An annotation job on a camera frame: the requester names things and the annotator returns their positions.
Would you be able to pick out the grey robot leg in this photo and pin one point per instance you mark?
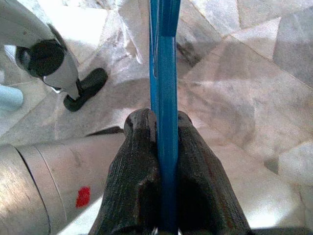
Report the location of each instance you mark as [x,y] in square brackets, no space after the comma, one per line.
[49,176]
[66,71]

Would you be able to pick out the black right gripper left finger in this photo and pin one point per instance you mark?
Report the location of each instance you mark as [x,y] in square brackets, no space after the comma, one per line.
[132,183]

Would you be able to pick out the blue plastic hanger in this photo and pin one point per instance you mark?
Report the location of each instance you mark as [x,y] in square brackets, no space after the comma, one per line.
[166,98]

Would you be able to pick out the grey left robot leg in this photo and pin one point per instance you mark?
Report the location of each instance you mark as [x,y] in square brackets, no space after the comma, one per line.
[66,71]

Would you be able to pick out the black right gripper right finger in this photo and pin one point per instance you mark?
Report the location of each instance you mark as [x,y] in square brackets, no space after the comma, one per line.
[207,195]

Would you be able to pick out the grey right robot leg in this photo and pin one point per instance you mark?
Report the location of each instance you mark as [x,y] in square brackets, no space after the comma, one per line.
[49,176]

